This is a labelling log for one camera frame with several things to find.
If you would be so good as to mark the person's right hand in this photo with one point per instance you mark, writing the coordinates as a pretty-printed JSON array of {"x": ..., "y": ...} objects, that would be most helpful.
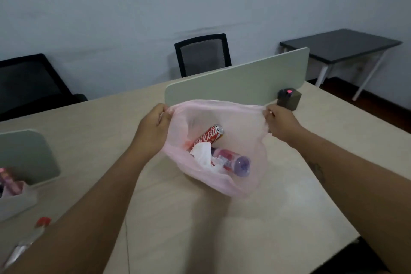
[{"x": 282, "y": 123}]

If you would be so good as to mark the person's left hand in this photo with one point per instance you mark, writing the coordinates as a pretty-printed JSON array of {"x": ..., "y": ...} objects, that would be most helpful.
[{"x": 152, "y": 129}]

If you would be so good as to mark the person's right thumb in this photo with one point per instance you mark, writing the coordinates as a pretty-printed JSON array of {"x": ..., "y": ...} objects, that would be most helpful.
[{"x": 269, "y": 115}]

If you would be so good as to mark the person's left thumb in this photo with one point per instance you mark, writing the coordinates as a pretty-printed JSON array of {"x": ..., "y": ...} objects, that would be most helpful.
[{"x": 167, "y": 116}]

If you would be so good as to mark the pink plastic bag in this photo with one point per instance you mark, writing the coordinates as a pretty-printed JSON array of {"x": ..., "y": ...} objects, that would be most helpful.
[{"x": 224, "y": 145}]

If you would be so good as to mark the person's left forearm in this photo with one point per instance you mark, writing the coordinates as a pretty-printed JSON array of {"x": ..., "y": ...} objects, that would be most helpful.
[{"x": 83, "y": 212}]

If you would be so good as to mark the person's right forearm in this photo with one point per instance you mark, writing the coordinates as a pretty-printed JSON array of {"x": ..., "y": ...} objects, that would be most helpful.
[{"x": 353, "y": 184}]

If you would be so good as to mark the small grey box device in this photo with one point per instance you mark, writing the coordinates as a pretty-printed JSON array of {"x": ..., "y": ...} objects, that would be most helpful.
[{"x": 289, "y": 97}]

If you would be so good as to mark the red soda can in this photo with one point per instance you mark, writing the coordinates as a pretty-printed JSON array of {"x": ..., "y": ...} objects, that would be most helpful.
[{"x": 208, "y": 135}]

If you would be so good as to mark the grey desk divider panel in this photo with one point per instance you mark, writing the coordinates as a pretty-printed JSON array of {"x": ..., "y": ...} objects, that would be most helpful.
[{"x": 237, "y": 82}]

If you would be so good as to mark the crumpled white tissue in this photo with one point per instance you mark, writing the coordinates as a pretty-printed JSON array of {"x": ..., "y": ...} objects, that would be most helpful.
[{"x": 202, "y": 155}]

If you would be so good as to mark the plastic bottle with purple cap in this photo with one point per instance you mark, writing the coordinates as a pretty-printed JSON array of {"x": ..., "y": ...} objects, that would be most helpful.
[{"x": 232, "y": 159}]

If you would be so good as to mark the black mesh office chair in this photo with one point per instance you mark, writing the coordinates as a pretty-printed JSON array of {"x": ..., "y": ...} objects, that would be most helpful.
[{"x": 203, "y": 54}]

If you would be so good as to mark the dark table with white legs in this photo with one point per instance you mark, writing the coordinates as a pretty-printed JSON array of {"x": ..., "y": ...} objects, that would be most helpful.
[{"x": 340, "y": 44}]

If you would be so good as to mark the grey rounded divider panel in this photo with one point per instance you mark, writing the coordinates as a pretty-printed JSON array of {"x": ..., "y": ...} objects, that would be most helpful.
[{"x": 27, "y": 155}]

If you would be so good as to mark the pink items in box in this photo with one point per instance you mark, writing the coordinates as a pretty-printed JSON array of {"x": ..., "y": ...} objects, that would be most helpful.
[{"x": 8, "y": 182}]

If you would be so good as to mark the white storage box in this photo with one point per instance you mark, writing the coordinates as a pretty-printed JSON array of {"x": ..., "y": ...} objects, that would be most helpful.
[{"x": 16, "y": 200}]

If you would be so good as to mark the clear bottle with red cap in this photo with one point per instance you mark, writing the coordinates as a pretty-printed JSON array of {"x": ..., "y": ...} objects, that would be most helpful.
[{"x": 27, "y": 241}]

